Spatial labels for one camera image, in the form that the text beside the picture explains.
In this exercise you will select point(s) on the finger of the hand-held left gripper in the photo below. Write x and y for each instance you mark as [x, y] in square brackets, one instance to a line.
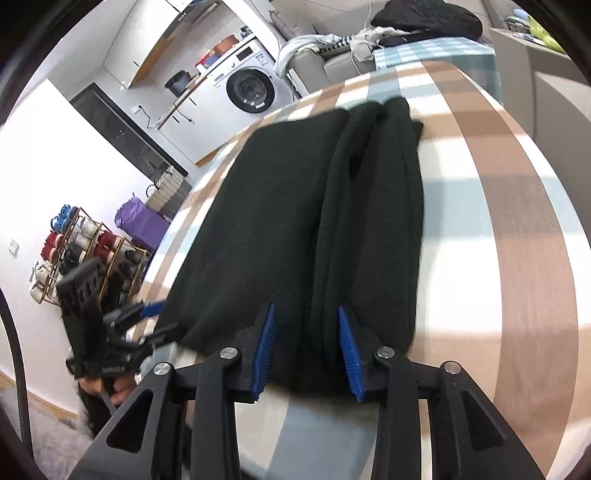
[157, 334]
[147, 308]

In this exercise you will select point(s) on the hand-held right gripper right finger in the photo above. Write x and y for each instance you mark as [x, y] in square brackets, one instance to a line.
[351, 360]

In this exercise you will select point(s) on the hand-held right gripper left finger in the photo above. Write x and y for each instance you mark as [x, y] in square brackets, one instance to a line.
[265, 355]

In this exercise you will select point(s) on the black knit shirt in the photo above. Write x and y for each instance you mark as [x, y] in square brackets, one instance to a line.
[258, 207]

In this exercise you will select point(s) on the person's left hand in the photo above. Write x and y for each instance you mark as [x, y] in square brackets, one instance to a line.
[122, 385]

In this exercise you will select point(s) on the metal shoe rack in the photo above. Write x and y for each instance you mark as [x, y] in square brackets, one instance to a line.
[87, 240]

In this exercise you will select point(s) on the purple bag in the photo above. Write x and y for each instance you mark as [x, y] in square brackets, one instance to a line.
[143, 226]

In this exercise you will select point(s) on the woven laundry basket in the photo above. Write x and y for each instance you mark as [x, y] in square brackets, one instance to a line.
[168, 194]

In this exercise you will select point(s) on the grey fluffy rug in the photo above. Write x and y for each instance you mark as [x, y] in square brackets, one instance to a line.
[51, 443]

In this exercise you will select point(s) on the dark door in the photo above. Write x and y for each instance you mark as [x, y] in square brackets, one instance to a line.
[120, 129]

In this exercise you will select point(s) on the checkered tablecloth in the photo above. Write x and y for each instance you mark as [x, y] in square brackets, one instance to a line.
[485, 230]

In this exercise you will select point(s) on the white base cabinets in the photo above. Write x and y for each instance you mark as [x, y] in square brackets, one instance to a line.
[203, 124]

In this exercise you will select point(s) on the black cooking pot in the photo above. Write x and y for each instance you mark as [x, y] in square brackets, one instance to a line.
[178, 85]

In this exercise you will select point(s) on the white washing machine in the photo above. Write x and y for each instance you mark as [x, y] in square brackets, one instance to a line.
[251, 90]

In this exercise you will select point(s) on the red box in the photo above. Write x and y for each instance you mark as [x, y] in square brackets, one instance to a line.
[204, 59]

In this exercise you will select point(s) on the copper cooking pot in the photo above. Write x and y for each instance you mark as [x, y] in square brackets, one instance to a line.
[226, 44]

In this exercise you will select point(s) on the grey sofa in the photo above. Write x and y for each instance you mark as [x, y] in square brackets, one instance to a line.
[309, 69]

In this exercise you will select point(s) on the steel range hood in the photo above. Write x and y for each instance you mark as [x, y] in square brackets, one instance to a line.
[180, 18]

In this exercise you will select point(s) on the white blanket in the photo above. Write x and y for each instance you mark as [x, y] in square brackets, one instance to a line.
[295, 48]

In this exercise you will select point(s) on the grey white garment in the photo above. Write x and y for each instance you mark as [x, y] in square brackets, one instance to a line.
[364, 41]

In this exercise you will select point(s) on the blue checkered cloth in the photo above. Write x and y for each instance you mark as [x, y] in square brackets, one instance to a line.
[438, 48]

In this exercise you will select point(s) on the grey ottoman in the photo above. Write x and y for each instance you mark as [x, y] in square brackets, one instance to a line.
[512, 69]

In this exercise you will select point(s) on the black quilted jacket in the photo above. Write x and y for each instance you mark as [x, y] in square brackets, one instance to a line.
[425, 18]

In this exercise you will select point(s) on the white wall switch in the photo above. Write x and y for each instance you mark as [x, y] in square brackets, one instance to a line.
[14, 247]

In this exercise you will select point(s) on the white wall cabinets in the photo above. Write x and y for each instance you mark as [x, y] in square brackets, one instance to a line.
[134, 50]

